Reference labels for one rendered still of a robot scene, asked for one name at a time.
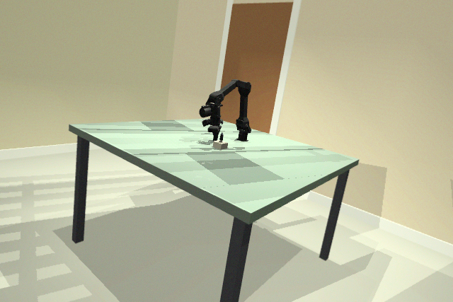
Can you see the beige square block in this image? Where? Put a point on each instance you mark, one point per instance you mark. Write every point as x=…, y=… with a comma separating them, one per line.
x=220, y=145

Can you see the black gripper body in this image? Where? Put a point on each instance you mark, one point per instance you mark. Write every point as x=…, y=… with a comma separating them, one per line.
x=216, y=121

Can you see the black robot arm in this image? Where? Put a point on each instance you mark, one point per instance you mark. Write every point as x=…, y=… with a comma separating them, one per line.
x=217, y=97

